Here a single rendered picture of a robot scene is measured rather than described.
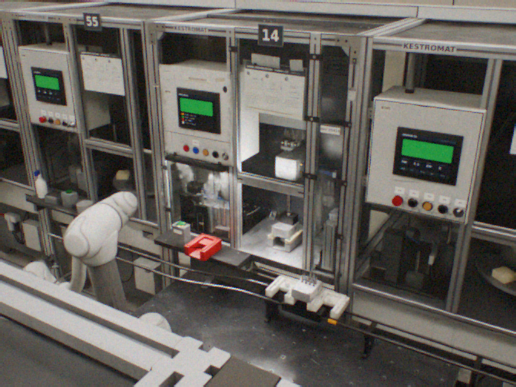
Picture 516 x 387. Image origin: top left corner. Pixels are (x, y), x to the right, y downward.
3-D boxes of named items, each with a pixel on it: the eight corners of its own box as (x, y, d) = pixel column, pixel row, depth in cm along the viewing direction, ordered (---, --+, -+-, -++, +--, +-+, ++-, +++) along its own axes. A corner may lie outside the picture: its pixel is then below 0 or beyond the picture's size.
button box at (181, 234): (173, 244, 285) (171, 224, 280) (182, 238, 291) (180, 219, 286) (184, 248, 281) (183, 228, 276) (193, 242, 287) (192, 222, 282)
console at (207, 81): (161, 153, 279) (154, 64, 261) (194, 139, 302) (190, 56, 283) (229, 169, 260) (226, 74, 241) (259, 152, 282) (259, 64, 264)
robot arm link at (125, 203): (99, 202, 207) (79, 217, 195) (128, 178, 199) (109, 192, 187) (121, 228, 209) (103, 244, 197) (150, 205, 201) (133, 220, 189)
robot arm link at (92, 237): (163, 375, 217) (137, 415, 197) (128, 371, 222) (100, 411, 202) (122, 200, 188) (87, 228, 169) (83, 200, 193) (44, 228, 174)
